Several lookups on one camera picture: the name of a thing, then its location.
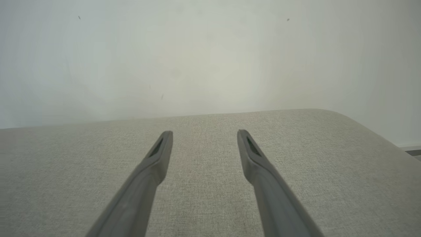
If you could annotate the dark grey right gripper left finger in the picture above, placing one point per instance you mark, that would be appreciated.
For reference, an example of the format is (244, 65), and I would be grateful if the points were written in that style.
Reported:
(141, 197)

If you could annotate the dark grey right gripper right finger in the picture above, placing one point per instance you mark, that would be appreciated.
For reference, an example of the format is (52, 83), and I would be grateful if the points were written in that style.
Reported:
(276, 200)

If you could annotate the grey fabric sofa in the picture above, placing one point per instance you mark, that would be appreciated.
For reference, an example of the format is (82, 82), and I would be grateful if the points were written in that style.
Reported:
(204, 197)

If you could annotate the white baseboard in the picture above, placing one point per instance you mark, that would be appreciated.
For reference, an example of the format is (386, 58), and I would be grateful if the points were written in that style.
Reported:
(409, 147)

